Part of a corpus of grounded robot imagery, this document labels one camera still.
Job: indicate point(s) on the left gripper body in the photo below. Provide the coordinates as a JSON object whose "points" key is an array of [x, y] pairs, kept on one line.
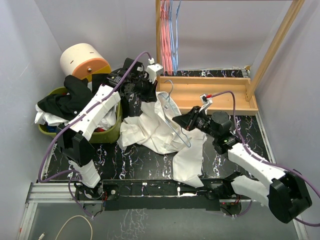
{"points": [[143, 88]]}

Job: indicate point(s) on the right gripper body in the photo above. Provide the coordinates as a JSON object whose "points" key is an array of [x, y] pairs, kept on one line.
{"points": [[198, 121]]}

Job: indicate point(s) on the blue wire hanger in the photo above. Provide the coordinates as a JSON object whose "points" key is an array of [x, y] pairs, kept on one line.
{"points": [[187, 142]]}

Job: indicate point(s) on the white shirt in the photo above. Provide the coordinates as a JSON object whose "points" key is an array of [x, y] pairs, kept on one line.
{"points": [[151, 130]]}

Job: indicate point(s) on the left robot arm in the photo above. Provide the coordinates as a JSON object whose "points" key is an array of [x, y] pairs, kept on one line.
{"points": [[74, 139]]}

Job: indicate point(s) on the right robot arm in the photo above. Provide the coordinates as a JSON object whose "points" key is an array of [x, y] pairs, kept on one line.
{"points": [[282, 191]]}

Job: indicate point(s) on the blue hangers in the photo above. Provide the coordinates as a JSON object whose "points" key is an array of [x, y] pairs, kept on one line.
{"points": [[174, 37]]}

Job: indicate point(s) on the green laundry basket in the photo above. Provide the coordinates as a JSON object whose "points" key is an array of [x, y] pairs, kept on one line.
{"points": [[104, 137]]}

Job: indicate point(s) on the black garment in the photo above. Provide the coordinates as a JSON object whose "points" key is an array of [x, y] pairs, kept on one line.
{"points": [[68, 105]]}

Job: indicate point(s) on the white cylindrical bin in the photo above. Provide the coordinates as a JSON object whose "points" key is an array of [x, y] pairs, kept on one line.
{"points": [[82, 61]]}

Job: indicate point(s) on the pink hangers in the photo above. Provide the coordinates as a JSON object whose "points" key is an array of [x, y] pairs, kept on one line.
{"points": [[166, 43]]}

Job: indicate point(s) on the white clothes in basket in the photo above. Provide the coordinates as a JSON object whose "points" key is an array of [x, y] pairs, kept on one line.
{"points": [[45, 118]]}

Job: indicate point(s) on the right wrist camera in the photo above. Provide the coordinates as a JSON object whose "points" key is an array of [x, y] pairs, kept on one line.
{"points": [[206, 100]]}

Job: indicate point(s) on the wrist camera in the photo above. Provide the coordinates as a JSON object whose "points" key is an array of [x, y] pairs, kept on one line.
{"points": [[206, 100], [153, 70]]}

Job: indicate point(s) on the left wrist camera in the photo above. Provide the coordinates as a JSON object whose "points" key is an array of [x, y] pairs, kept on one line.
{"points": [[153, 70]]}

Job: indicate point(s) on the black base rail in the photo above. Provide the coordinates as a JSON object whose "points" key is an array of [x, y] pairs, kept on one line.
{"points": [[116, 195]]}

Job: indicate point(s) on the aluminium frame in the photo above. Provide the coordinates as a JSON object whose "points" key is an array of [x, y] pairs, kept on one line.
{"points": [[147, 211]]}

